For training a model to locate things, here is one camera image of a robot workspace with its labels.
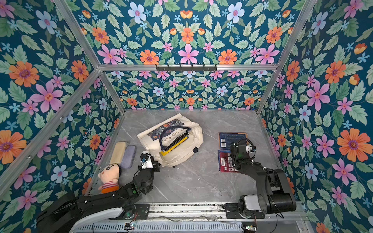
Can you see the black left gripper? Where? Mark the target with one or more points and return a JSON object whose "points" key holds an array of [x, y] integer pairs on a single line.
{"points": [[155, 167]]}

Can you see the cream canvas tote bag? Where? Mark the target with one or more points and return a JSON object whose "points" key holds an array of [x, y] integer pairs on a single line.
{"points": [[164, 133]]}

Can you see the dark red stamp book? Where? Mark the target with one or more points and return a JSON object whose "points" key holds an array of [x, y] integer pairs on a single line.
{"points": [[226, 162]]}

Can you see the dark blue book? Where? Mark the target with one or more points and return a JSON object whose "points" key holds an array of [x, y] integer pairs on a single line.
{"points": [[225, 139]]}

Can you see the black spine book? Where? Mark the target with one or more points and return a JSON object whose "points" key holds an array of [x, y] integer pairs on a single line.
{"points": [[183, 135]]}

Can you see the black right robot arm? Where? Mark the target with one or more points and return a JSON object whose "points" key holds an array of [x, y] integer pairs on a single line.
{"points": [[273, 192]]}

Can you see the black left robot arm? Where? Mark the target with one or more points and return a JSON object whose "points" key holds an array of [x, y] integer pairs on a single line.
{"points": [[64, 214]]}

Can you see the yellow spine book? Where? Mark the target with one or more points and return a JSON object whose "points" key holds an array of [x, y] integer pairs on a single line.
{"points": [[175, 144]]}

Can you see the purple fabric glasses case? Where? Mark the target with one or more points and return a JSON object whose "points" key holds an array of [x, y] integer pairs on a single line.
{"points": [[128, 157]]}

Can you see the beige glasses case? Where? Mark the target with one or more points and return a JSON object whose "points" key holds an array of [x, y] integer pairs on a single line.
{"points": [[118, 153]]}

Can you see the cartoon boy plush doll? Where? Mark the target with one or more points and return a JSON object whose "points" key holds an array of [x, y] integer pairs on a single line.
{"points": [[109, 176]]}

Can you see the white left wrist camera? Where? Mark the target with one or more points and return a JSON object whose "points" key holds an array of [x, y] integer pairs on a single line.
{"points": [[146, 160]]}

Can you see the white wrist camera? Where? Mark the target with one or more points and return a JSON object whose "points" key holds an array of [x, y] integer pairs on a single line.
{"points": [[250, 149], [146, 160]]}

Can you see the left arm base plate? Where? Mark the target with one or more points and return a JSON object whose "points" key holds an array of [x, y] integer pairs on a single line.
{"points": [[135, 211]]}

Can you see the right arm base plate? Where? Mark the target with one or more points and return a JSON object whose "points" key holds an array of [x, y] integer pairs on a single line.
{"points": [[236, 211]]}

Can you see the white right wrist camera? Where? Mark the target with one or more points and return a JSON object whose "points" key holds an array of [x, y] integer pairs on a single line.
{"points": [[250, 149]]}

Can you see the black hook rail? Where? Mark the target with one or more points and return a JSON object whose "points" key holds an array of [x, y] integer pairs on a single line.
{"points": [[182, 68]]}

